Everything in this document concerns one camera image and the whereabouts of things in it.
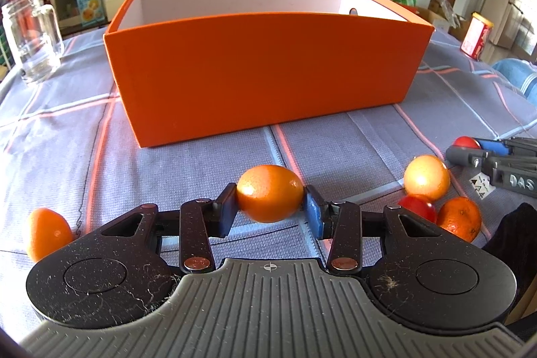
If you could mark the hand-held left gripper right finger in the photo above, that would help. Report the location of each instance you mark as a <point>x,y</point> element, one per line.
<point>312,215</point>

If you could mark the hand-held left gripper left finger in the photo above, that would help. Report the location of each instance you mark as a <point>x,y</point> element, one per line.
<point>226,211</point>

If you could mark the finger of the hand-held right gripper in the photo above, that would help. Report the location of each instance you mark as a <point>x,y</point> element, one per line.
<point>463,156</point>
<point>495,147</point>

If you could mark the red tomato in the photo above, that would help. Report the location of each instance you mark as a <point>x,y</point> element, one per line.
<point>419,207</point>
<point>467,143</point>

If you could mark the large orange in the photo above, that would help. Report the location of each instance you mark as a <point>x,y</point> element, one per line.
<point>268,192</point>

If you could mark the orange cardboard box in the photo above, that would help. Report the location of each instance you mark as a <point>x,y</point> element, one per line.
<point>260,77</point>

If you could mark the pale round orange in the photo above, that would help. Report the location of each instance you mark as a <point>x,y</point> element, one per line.
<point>427,177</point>

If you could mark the small mandarin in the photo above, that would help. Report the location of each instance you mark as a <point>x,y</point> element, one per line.
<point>46,234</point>
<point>459,217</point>

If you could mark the light blue cloth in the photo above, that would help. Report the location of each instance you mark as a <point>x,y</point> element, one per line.
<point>518,75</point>

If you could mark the red tin can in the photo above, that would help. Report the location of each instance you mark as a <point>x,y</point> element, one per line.
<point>476,37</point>

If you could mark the blue printed bag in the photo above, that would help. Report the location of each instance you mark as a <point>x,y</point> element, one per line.
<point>90,8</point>

